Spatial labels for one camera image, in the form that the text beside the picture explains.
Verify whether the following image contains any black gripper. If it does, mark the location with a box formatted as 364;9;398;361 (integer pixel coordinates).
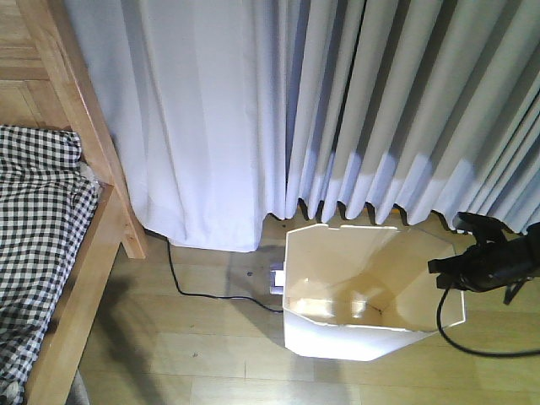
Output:
428;242;505;292

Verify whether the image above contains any white plastic trash bin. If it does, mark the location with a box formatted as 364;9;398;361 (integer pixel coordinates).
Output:
283;224;466;361

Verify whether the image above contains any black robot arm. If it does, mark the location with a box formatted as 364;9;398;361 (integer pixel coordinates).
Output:
428;224;539;305

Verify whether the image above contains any white floor outlet adapter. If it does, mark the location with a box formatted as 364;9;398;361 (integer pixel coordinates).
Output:
269;262;285;295

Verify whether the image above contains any white pleated curtain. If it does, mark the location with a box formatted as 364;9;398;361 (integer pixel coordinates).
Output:
66;1;539;251

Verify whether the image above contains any black white checkered bedding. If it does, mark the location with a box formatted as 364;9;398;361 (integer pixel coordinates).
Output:
1;125;100;404

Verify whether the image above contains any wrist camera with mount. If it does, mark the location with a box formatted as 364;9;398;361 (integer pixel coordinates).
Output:
453;212;507;246

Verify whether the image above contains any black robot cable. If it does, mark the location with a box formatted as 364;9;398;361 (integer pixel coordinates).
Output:
436;286;540;358

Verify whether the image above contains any black floor cable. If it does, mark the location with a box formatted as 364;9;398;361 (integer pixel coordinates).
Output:
145;229;284;314

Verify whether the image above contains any wooden bed frame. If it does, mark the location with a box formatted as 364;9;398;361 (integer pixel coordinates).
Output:
1;1;146;404

